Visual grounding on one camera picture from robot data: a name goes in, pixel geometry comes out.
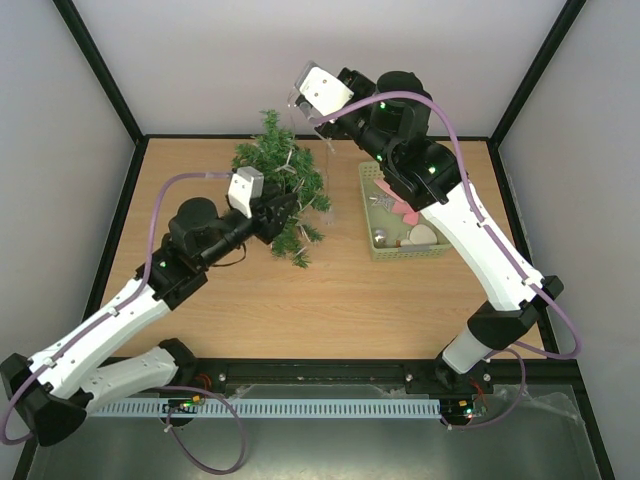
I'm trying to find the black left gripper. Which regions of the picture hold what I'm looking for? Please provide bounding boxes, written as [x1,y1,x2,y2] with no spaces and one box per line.
[199,184,299,270]

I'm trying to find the clear led string lights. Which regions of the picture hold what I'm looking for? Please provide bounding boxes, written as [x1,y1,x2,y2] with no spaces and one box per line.
[239,84,339,266]

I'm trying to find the small green christmas tree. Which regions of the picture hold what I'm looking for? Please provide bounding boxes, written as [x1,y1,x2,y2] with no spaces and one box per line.
[219,109,332,268]

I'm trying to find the light green plastic basket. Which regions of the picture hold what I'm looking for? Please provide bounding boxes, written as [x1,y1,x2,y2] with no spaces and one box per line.
[358,161,451,261]

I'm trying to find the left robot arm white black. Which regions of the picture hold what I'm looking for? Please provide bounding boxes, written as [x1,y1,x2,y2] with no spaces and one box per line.
[1,193,297,446]

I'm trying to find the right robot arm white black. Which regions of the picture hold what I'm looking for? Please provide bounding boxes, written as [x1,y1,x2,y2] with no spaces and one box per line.
[296,65,563,392]

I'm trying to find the pink paper triangle ornament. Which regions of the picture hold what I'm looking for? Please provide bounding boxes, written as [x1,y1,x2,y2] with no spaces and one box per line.
[374,179,394,196]

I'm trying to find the silver star ornament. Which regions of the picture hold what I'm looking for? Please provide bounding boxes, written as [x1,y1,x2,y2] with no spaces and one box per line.
[369,193,396,212]

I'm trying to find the pink bow ornament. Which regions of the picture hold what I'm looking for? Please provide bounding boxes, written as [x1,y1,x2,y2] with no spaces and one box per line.
[391,200,420,226]

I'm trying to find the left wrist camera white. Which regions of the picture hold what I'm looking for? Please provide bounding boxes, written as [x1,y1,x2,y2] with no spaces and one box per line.
[227,166,264,219]

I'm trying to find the light blue slotted cable duct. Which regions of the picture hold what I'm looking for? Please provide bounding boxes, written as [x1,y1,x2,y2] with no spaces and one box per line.
[92,398,441,419]

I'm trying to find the black corner frame post left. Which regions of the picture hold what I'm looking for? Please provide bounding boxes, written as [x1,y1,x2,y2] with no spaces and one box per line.
[53,0,144,144]

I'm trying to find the black corner frame post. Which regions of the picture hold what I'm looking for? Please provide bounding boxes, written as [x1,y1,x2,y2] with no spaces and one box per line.
[53,0,144,144]
[489,0,587,146]

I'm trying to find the black corner frame post right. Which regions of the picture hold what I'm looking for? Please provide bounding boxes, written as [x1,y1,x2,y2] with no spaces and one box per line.
[489,0,587,146]

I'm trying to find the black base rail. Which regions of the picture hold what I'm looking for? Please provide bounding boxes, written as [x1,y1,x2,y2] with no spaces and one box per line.
[171,358,586,399]

